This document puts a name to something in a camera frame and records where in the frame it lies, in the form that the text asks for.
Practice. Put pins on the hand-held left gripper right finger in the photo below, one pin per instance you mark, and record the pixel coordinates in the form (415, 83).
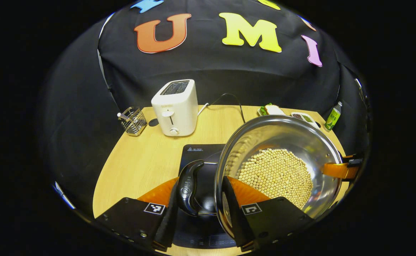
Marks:
(234, 213)

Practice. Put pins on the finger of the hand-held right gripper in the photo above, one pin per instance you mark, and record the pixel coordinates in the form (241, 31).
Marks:
(339, 170)

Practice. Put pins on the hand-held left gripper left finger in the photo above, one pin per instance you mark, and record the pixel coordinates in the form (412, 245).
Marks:
(167, 224)

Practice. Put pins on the stainless steel pot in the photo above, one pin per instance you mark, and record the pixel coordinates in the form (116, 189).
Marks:
(282, 135)

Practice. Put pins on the black induction cooktop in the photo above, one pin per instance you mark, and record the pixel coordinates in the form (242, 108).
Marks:
(200, 153)

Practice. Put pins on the green label bottle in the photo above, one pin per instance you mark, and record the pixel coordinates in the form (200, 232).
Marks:
(333, 119)

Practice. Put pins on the white divided tray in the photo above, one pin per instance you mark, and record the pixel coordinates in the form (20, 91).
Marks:
(314, 123)

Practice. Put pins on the pile of soybeans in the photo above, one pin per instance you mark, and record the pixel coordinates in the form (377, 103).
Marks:
(275, 174)

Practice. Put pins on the pile of green beans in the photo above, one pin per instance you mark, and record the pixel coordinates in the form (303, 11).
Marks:
(307, 118)

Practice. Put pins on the pile of dark beans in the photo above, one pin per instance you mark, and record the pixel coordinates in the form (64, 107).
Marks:
(297, 116)

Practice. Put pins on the sandwich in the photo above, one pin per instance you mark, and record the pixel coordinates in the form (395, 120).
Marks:
(273, 109)

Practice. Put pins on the metal stand pole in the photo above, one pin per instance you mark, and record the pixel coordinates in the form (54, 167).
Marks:
(357, 82)

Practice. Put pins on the pale sandwich plate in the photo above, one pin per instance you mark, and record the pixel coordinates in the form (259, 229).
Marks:
(259, 113)

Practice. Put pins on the white toaster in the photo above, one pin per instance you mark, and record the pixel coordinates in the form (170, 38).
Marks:
(176, 106)

